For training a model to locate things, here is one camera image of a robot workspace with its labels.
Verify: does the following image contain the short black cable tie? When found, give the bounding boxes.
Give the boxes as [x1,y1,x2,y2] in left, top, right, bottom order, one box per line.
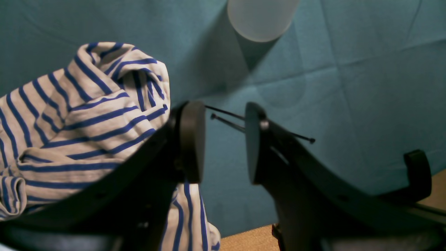
[210,113,245,133]

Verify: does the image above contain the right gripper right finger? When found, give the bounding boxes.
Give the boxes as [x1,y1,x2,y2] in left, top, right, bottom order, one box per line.
[244,102,445,251]

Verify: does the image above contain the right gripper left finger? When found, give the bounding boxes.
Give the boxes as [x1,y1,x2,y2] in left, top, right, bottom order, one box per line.
[1,101,206,251]

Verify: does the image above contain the teal table cloth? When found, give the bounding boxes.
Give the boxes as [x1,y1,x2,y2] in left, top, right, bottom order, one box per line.
[0,0,446,237]

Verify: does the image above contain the frosted plastic cup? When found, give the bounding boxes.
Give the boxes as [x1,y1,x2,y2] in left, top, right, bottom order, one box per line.
[227,0,300,43]

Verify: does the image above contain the long black cable tie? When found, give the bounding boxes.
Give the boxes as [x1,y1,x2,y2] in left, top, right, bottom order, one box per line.
[205,105,316,144]

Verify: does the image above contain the blue white striped T-shirt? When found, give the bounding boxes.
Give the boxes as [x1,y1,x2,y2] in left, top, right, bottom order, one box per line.
[1,42,221,251]

